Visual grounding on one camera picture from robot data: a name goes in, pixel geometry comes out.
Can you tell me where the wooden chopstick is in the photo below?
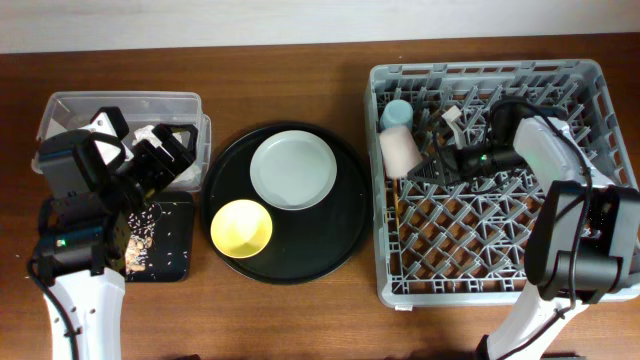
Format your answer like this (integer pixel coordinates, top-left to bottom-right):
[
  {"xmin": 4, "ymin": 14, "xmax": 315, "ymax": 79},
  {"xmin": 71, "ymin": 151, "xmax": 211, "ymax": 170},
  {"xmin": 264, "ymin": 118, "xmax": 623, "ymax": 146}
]
[{"xmin": 392, "ymin": 179, "xmax": 400, "ymax": 227}]

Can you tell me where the white paper napkin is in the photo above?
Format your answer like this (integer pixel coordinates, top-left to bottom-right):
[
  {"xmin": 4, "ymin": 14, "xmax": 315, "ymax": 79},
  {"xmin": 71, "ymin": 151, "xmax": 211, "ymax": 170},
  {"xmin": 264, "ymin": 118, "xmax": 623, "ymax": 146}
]
[{"xmin": 132, "ymin": 125, "xmax": 201, "ymax": 185}]

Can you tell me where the light pink plastic cup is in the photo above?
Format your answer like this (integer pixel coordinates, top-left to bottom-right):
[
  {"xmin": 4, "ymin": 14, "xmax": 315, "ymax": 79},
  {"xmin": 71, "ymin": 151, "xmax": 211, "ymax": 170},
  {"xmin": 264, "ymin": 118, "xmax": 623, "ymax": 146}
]
[{"xmin": 379, "ymin": 126, "xmax": 422, "ymax": 179}]

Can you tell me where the food scraps and rice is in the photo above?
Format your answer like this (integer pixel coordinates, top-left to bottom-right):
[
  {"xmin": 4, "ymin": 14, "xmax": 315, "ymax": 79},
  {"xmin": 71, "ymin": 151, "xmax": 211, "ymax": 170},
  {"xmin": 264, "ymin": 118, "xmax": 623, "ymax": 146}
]
[{"xmin": 122, "ymin": 207, "xmax": 189, "ymax": 276}]

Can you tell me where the light blue plastic cup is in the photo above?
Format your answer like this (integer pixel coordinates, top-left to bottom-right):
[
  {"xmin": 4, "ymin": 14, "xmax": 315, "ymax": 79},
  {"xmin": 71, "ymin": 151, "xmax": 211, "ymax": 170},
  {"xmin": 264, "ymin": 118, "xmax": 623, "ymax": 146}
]
[{"xmin": 380, "ymin": 99, "xmax": 414, "ymax": 130}]

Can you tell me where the yellow plastic bowl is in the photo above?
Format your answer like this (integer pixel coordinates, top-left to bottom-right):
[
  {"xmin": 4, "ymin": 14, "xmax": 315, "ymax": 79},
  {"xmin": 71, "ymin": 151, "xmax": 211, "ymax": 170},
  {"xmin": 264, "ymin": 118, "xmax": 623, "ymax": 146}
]
[{"xmin": 210, "ymin": 199, "xmax": 273, "ymax": 259}]

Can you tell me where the light grey round plate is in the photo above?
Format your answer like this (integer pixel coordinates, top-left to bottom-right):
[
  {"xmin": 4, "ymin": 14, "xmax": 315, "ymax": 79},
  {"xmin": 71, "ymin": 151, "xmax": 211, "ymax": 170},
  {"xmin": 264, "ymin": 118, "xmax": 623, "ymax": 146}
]
[{"xmin": 249, "ymin": 130, "xmax": 338, "ymax": 211}]

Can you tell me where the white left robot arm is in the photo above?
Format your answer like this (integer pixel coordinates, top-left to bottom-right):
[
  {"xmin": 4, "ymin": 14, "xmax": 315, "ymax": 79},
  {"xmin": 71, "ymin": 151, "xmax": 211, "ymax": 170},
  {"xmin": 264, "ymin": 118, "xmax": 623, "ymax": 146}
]
[{"xmin": 27, "ymin": 124, "xmax": 198, "ymax": 359}]

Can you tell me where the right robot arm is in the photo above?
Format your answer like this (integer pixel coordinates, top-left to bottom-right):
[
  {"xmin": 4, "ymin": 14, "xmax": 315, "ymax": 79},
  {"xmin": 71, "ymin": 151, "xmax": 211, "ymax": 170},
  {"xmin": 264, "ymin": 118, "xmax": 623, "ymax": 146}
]
[{"xmin": 408, "ymin": 96, "xmax": 639, "ymax": 359}]

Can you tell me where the grey plastic dishwasher rack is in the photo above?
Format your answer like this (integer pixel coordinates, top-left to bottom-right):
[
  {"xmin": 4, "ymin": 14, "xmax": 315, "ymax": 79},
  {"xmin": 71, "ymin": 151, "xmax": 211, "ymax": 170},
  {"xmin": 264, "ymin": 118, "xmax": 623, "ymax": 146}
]
[{"xmin": 364, "ymin": 59, "xmax": 636, "ymax": 309}]

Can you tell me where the black rectangular waste tray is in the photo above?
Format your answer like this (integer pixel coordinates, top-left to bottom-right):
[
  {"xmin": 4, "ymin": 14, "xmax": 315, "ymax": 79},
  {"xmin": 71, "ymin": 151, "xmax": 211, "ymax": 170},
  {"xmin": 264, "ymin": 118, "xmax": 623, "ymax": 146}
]
[{"xmin": 122, "ymin": 190, "xmax": 196, "ymax": 284}]

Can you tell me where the clear plastic waste bin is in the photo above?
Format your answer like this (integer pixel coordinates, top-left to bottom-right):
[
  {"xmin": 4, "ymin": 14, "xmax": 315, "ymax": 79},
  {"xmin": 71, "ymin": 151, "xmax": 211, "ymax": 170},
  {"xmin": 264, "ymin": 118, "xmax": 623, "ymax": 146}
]
[{"xmin": 36, "ymin": 91, "xmax": 212, "ymax": 193}]

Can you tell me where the round black serving tray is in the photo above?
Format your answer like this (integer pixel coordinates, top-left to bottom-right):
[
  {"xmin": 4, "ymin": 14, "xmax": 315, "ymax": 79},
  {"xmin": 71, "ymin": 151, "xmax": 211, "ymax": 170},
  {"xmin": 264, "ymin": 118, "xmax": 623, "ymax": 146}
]
[{"xmin": 200, "ymin": 122, "xmax": 373, "ymax": 285}]

